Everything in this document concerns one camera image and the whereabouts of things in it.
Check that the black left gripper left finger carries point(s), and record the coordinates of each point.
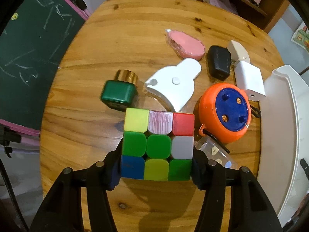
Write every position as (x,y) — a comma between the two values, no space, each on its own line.
(61,209)

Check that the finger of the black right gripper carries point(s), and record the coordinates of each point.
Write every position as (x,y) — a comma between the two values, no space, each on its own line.
(305,167)

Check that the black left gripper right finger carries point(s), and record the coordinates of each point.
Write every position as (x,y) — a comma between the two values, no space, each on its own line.
(250,208)

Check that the clear plastic cartoon case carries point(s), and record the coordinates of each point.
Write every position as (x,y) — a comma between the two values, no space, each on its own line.
(215,152)

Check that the multicolour puzzle cube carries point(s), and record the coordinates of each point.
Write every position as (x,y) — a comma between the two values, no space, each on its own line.
(157,145)

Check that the green bottle with gold cap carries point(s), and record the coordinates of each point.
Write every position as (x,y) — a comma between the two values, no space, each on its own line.
(121,92)

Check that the white plastic bin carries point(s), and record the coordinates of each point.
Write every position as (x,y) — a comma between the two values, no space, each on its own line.
(284,141)

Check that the orange and blue round reel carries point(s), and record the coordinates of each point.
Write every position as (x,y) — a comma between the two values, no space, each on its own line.
(224,111)

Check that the white power adapter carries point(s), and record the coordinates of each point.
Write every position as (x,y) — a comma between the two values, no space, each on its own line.
(249,79)

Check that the cream white small box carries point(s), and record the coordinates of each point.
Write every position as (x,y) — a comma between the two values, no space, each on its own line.
(238,52)

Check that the black power adapter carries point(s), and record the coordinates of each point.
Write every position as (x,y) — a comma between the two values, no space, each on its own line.
(219,61)

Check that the white plastic bottle-shaped holder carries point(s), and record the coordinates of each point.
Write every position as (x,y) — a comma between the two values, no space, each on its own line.
(175,84)

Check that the wooden shelf unit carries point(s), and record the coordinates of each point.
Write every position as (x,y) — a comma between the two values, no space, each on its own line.
(265,15)

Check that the pink oval case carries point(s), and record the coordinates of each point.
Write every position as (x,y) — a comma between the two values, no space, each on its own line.
(185,45)

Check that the fruit wall poster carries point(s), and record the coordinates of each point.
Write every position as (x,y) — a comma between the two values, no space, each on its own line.
(301,37)

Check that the green chalkboard with pink frame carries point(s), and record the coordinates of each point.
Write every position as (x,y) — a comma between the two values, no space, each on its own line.
(32,46)

